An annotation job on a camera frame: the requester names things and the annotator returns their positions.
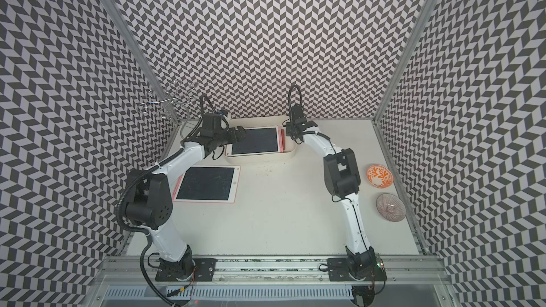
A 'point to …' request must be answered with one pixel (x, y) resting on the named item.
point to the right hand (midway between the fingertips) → (295, 129)
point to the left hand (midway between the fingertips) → (239, 133)
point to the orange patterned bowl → (379, 176)
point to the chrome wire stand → (169, 99)
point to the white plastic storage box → (290, 145)
